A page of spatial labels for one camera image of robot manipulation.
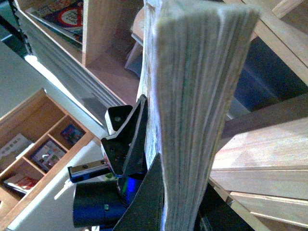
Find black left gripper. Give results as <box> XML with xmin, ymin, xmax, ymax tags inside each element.
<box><xmin>68</xmin><ymin>95</ymin><xmax>164</xmax><ymax>231</ymax></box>

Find white illustrated paperback book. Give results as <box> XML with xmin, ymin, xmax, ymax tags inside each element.
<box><xmin>138</xmin><ymin>0</ymin><xmax>260</xmax><ymax>231</ymax></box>

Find low wooden compartment shelf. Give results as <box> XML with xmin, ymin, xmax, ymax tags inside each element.
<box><xmin>0</xmin><ymin>89</ymin><xmax>95</xmax><ymax>231</ymax></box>

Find colourful books on shelf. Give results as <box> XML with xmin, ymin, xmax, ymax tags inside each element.
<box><xmin>26</xmin><ymin>0</ymin><xmax>83</xmax><ymax>50</ymax></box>

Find wooden bookshelf unit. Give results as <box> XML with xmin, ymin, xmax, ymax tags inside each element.
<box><xmin>16</xmin><ymin>0</ymin><xmax>308</xmax><ymax>226</ymax></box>

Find dark blue curtain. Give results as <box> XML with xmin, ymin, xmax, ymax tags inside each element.
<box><xmin>227</xmin><ymin>38</ymin><xmax>308</xmax><ymax>119</ymax></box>

